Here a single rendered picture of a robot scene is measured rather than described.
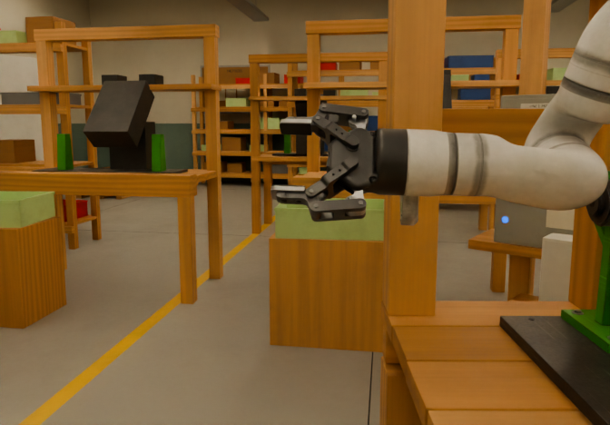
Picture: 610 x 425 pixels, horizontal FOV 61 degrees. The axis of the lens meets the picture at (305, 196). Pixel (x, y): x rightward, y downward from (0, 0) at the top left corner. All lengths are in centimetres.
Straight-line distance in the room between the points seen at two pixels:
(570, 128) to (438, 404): 38
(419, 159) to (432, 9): 48
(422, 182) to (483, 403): 33
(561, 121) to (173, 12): 1140
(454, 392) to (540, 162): 36
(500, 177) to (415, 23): 47
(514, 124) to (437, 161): 57
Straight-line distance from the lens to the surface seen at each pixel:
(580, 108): 59
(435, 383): 81
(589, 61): 59
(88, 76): 596
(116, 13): 1242
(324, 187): 56
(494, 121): 111
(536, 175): 59
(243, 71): 1120
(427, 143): 57
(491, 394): 80
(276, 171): 1039
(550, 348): 93
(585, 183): 59
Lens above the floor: 125
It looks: 8 degrees down
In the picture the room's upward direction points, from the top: straight up
